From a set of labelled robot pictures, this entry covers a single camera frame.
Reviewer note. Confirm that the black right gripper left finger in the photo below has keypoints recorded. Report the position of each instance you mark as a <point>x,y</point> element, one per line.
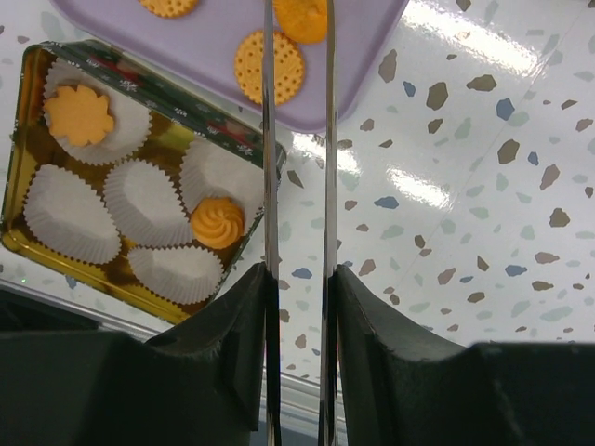
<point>64,381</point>

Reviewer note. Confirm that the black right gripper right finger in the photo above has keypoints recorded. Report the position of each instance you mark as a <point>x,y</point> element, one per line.
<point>404,385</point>

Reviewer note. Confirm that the metal tongs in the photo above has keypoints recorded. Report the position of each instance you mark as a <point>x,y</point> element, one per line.
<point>327,423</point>

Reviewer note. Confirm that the orange swirl cookie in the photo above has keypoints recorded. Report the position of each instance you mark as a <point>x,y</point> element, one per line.
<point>217,223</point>

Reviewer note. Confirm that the orange flower cookie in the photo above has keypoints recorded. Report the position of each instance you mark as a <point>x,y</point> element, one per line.
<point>79,114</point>

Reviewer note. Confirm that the round dotted cracker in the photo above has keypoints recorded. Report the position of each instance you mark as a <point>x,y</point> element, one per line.
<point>289,67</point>
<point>169,9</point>

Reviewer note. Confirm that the white paper cup bottom-right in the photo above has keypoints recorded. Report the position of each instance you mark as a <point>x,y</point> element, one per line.
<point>182,275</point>

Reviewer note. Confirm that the white paper cup centre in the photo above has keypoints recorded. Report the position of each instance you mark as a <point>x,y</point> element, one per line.
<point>145,206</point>

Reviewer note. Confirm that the white paper cup top-right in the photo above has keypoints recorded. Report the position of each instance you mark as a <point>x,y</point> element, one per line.
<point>208,171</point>

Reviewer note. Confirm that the white paper cup bottom-left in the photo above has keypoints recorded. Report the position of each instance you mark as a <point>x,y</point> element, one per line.
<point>67,216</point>

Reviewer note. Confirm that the gold cookie tin box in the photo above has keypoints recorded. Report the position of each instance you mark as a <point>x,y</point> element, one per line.
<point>178,119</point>

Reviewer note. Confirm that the white paper cup top-left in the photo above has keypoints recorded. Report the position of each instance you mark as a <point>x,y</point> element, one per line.
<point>133,121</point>

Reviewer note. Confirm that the lilac plastic tray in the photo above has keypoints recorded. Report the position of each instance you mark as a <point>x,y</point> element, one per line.
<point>200,47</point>

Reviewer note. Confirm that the round dotted cracker bottom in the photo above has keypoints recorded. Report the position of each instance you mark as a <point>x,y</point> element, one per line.
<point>169,9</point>

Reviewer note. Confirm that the brown chip cookie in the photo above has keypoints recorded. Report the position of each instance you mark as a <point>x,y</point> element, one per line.
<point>304,21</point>

